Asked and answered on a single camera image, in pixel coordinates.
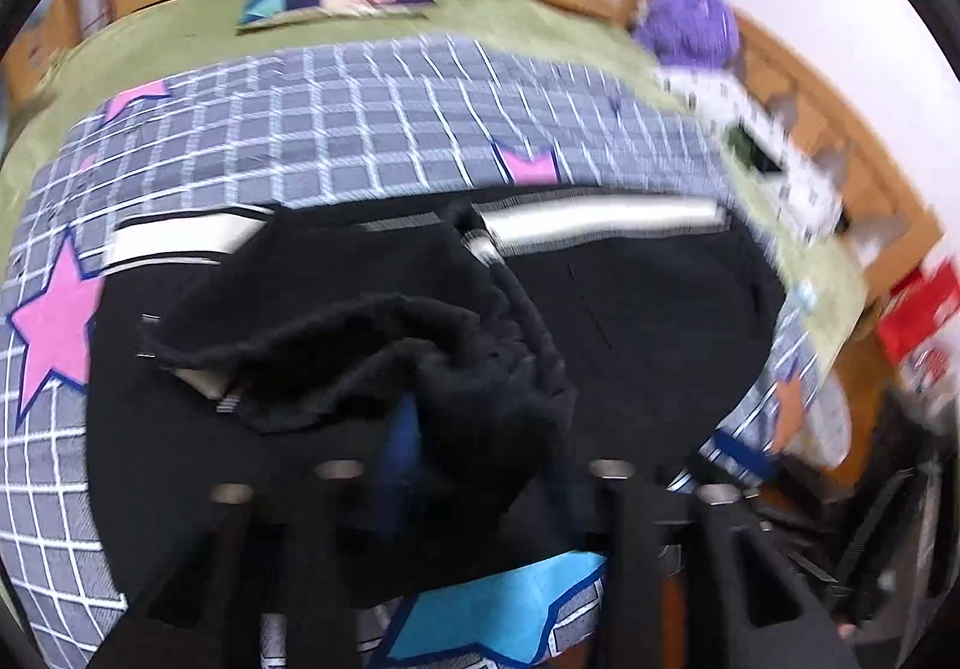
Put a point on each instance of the green bed blanket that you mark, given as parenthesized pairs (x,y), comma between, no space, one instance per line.
(182,35)

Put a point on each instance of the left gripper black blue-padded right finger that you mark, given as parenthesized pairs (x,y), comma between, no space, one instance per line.
(692,580)

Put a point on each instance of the purple plush toy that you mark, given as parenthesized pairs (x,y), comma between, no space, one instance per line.
(701,34)

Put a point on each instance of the black pants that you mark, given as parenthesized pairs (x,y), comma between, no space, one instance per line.
(474,349)

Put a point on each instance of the black phone on pillow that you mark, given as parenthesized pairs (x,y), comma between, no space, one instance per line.
(749,153)

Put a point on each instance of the blue grey checkered quilt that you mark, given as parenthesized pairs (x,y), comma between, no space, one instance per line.
(301,126)

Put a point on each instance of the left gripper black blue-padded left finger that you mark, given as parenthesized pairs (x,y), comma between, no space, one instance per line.
(256,554)

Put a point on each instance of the white dotted pillow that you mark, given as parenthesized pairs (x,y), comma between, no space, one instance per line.
(800,193)

